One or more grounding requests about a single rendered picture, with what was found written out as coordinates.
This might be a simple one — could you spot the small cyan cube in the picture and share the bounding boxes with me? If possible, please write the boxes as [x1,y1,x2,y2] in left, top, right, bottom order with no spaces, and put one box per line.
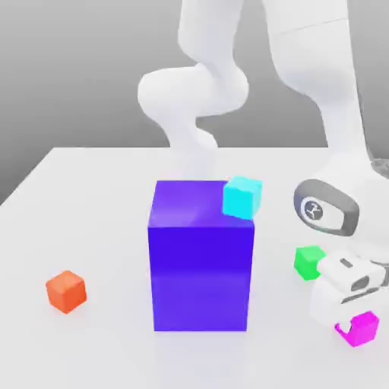
[222,176,264,220]

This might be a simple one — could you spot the small orange cube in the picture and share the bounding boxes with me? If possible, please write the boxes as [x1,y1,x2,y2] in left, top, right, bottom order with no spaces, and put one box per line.
[45,269,88,315]

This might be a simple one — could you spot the small green cube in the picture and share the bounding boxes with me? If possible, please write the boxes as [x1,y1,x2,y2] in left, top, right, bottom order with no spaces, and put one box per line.
[293,245,327,282]

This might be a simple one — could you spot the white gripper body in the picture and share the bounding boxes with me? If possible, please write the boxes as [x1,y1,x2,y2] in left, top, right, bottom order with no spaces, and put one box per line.
[308,277,389,326]

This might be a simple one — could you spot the small magenta cube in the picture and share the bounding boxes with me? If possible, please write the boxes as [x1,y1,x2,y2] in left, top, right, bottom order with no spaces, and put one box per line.
[334,310,381,348]

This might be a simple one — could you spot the large purple box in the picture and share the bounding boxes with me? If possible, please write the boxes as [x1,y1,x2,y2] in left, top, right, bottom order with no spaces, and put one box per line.
[147,179,255,333]

